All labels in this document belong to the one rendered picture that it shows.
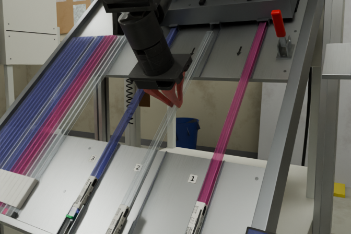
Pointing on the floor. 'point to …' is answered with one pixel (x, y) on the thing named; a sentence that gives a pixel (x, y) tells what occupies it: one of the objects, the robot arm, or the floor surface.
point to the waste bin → (187, 132)
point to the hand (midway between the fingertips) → (175, 102)
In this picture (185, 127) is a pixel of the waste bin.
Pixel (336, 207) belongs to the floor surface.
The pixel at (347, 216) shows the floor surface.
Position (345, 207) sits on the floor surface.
